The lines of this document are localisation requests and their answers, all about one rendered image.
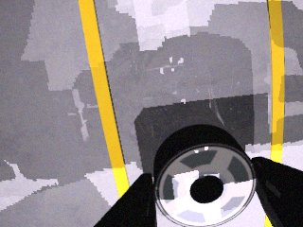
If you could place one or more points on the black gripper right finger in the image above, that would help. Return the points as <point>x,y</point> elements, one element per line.
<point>280,190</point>

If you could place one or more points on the yellow tape border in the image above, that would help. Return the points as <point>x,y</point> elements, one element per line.
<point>105,109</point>

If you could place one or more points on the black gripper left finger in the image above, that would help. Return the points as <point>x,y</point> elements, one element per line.
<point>136,207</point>

